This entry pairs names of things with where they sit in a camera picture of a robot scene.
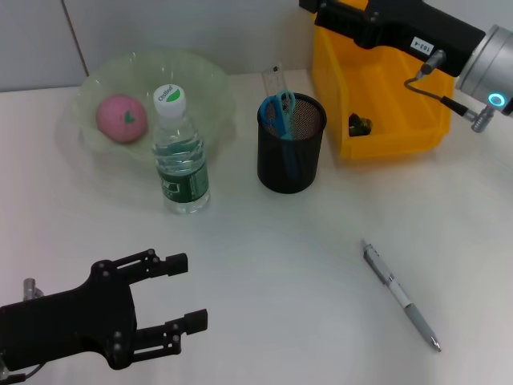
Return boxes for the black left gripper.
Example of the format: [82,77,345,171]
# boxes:
[0,248,209,372]

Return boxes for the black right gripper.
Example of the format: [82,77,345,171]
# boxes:
[297,0,488,78]

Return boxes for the clear plastic ruler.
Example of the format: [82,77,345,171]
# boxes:
[261,61,290,100]

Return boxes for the blue teal scissors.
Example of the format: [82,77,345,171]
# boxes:
[259,90,302,182]

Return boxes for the clear green-label water bottle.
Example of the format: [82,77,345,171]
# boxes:
[151,84,211,215]

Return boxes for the green plastic wrapper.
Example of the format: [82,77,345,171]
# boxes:
[347,112,374,138]

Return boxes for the pink toy peach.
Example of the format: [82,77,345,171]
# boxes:
[95,94,150,144]

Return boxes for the translucent green fruit plate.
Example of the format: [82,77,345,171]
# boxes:
[59,48,239,178]

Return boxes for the black mesh pen holder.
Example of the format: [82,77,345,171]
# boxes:
[256,92,328,195]

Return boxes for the white grey pen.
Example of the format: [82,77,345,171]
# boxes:
[361,238,443,354]

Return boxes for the yellow plastic bin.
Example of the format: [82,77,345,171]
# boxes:
[311,22,454,163]

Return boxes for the grey right arm cable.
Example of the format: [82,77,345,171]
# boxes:
[403,48,497,134]

